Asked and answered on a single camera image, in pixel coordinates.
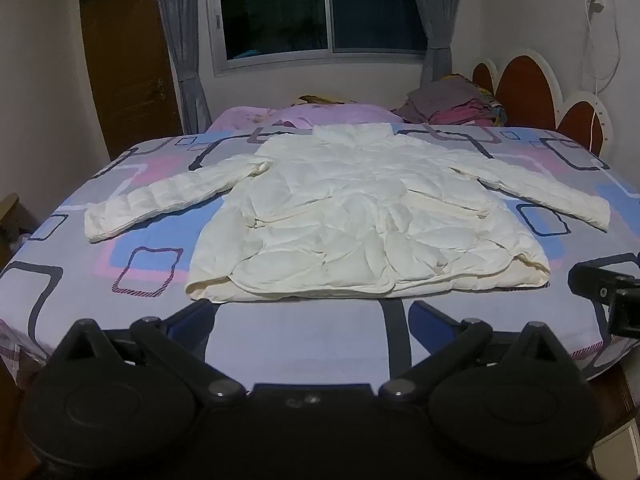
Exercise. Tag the white puffer jacket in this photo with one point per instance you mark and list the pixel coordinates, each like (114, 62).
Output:
(350, 220)

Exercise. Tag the pile of folded clothes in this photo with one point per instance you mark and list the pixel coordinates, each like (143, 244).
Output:
(450, 100)

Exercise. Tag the brown wooden door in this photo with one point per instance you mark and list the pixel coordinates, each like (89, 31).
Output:
(125, 60)

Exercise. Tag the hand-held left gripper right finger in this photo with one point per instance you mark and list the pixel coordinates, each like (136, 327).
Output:
(425, 327)

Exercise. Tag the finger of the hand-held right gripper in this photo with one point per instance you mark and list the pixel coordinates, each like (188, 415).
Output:
(590, 277)

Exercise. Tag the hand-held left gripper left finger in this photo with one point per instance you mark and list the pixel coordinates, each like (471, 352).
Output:
(187, 322)

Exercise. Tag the bed with patterned sheet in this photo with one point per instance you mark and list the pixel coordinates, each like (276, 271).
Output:
(300, 330)

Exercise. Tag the grey curtain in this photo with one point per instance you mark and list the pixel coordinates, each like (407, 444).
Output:
(185, 50)
(435, 20)

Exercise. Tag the wooden furniture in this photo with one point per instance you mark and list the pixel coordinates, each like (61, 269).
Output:
(9, 215)

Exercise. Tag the white wall charger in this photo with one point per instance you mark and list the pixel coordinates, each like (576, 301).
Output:
(594, 1)

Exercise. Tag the brown and white headboard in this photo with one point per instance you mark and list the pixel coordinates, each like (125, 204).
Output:
(525, 90)

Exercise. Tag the white framed window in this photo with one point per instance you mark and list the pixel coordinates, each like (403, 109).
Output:
(320, 10)

